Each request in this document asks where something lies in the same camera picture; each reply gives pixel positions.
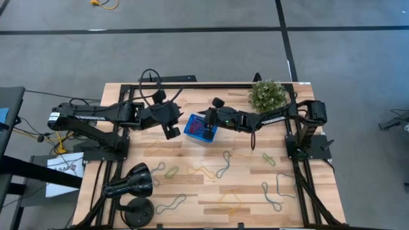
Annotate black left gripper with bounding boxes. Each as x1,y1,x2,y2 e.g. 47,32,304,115
140,90,185,141

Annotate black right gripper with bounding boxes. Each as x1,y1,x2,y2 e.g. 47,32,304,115
197,97,239,143

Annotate thin dark red rubber band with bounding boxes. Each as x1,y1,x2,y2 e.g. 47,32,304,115
189,118,207,137

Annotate teal cable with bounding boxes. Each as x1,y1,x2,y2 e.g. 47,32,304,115
261,181,283,213

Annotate blue plastic basket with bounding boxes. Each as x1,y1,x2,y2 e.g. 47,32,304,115
183,113,219,147

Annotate green potted artificial plant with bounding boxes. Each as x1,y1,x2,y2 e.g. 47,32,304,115
247,79,289,113

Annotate black desk lamp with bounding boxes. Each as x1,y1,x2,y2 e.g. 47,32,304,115
102,162,155,229

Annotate white paper sheet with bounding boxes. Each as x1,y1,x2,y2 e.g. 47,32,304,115
45,151,85,199

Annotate black beam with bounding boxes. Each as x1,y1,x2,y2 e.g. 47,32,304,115
0,154,83,190

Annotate dark grey side table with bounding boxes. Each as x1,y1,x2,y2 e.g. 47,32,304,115
0,86,26,157

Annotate black floor device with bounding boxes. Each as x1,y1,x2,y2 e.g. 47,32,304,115
378,108,409,132

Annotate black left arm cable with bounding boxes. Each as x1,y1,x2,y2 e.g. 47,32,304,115
139,68,185,108

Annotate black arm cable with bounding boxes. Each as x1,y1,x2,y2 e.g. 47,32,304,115
250,121,257,151
139,68,185,108

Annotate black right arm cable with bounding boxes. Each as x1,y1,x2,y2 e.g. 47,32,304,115
250,121,257,151

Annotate black floor cable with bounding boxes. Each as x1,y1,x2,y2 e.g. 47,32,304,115
24,89,102,102

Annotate yellow cable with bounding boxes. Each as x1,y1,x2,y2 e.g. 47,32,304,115
12,119,70,155

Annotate yellow floor cord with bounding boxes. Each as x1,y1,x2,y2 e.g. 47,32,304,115
89,0,120,11

